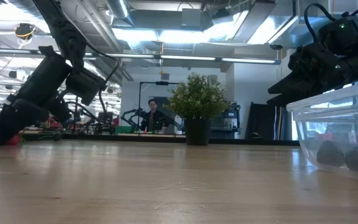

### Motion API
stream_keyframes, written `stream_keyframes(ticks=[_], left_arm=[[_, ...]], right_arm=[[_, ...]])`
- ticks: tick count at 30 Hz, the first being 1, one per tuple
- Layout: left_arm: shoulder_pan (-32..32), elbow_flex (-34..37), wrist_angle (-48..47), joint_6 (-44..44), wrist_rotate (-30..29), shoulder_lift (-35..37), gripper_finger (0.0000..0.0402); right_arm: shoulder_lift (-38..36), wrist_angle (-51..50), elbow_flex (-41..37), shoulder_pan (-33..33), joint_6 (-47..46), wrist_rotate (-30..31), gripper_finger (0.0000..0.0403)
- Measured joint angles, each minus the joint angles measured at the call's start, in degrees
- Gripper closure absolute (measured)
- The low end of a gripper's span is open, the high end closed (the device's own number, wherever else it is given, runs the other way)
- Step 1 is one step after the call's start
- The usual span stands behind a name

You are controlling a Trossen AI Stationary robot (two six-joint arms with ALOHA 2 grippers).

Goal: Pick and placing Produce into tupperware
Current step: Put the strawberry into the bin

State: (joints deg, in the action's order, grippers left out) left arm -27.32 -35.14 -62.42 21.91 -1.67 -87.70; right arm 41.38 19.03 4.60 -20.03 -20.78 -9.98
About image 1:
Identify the large red strawberry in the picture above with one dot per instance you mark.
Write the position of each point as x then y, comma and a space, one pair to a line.
15, 142

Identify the long ceiling light bar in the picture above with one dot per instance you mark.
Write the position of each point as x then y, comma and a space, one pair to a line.
185, 58

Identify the black frame knob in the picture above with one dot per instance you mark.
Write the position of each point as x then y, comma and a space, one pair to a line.
255, 135

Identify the person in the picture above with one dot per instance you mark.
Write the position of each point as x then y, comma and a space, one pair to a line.
154, 118

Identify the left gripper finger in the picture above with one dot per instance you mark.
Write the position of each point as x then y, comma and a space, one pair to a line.
7, 124
33, 113

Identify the black background rig frame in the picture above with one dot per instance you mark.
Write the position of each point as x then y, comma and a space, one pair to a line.
162, 83

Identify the black standing panel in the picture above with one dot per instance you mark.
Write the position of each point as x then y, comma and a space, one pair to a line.
261, 121

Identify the round black ceiling device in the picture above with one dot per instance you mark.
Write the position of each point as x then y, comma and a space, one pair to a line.
25, 31

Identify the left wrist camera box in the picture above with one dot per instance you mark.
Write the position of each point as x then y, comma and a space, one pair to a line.
85, 86

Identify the clear plastic tupperware container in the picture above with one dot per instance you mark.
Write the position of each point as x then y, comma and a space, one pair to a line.
322, 109

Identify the black background robot arm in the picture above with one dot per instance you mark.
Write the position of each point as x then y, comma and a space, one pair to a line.
132, 115

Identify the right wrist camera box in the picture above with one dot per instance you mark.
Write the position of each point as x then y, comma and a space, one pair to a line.
315, 53

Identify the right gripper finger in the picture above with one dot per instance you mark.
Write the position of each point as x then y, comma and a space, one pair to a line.
281, 101
283, 87

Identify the artificial green potted plant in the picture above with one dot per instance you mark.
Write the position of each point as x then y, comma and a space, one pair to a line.
197, 99

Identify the green crate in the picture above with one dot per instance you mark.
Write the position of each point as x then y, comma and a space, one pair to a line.
123, 130

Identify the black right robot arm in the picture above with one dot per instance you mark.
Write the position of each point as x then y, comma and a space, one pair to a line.
343, 37

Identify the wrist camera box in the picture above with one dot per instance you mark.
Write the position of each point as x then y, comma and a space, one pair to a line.
315, 53
85, 86

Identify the black aluminium table frame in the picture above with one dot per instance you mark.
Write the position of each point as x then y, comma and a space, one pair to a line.
154, 140

